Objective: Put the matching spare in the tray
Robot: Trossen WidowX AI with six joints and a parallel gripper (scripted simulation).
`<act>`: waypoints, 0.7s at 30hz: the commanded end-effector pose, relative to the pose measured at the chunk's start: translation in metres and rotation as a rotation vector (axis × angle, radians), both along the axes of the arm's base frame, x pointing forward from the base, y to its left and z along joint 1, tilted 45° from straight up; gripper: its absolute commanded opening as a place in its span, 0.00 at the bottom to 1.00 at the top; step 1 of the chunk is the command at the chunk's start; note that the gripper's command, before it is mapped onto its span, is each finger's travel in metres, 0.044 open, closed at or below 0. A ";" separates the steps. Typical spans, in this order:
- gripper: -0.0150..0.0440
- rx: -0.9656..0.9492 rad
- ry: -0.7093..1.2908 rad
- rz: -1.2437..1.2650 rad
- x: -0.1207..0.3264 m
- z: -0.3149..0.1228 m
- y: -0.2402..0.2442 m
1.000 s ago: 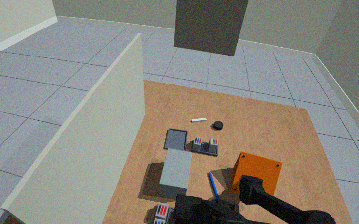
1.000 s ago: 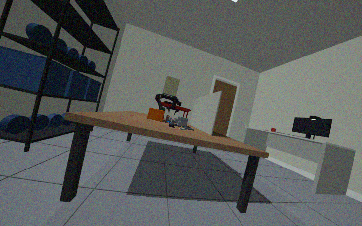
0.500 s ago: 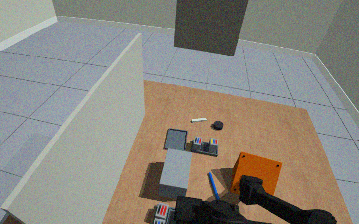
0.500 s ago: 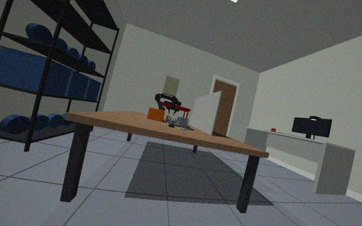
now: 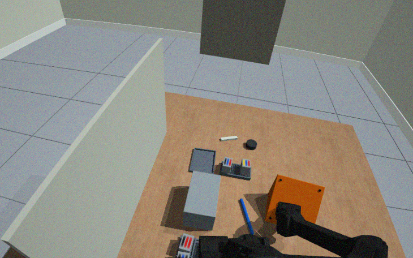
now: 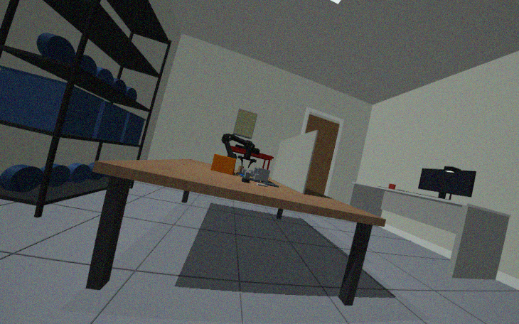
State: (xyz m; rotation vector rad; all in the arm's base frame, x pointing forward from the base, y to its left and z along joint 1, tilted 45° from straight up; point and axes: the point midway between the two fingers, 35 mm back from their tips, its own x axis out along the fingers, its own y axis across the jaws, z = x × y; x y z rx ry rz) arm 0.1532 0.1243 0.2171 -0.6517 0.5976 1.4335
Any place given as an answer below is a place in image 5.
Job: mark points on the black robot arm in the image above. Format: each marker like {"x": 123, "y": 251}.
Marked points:
{"x": 290, "y": 222}

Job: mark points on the black short cylinder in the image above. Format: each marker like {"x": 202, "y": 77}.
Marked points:
{"x": 251, "y": 144}

